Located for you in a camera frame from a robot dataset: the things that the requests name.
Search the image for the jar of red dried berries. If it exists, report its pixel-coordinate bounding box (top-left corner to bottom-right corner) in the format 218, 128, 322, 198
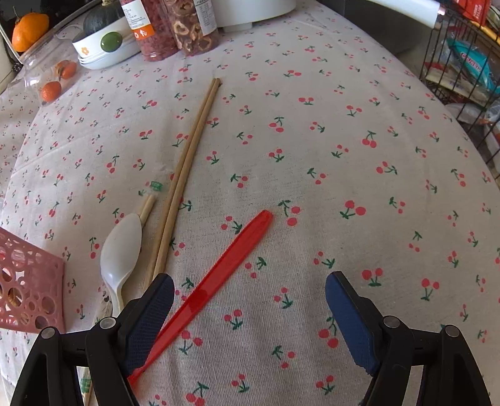
119, 0, 179, 62

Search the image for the white flower print bowl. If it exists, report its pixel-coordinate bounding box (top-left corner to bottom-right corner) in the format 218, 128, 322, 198
72, 17, 141, 70

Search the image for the pink perforated utensil basket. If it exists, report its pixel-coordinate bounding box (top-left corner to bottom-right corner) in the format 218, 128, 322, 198
0, 226, 66, 335

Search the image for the white plastic spoon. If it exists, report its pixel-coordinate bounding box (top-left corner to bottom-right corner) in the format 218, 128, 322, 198
100, 213, 142, 318

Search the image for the clear glass jar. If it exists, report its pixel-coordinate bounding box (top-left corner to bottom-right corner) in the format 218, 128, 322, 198
17, 29, 84, 106

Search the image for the large orange with stem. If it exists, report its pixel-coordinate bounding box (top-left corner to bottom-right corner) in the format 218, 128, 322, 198
12, 12, 50, 52

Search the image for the jar of dried fruit rings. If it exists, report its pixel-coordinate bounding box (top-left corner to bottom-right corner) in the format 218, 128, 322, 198
162, 0, 220, 56

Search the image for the brown wooden chopstick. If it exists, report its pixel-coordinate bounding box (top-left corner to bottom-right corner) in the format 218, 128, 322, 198
142, 78, 218, 291
152, 79, 223, 280

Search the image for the red plastic spoon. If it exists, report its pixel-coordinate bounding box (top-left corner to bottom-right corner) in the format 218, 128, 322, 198
127, 210, 274, 387

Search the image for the cherry print tablecloth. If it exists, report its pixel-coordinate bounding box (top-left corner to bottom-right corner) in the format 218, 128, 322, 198
0, 0, 500, 406

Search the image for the small green fruit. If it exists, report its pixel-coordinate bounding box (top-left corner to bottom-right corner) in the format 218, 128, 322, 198
100, 32, 122, 53

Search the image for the black wire rack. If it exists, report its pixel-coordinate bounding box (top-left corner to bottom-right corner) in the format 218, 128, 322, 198
420, 0, 500, 176

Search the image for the red snack packet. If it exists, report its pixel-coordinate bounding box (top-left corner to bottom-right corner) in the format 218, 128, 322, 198
453, 0, 491, 26

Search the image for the small tangerine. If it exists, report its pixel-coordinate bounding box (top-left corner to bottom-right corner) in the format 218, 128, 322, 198
41, 81, 62, 103
57, 60, 78, 81

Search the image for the dark green pumpkin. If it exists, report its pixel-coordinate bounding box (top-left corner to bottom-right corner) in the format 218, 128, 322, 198
83, 0, 126, 36

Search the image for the teal snack packet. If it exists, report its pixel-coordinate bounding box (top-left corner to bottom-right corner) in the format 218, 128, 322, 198
445, 37, 493, 95

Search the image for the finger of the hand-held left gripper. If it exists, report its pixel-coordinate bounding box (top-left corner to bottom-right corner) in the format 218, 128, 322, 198
10, 273, 175, 406
325, 271, 493, 406

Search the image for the white electric cooking pot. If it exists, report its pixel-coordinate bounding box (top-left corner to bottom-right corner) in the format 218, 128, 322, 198
211, 0, 440, 30

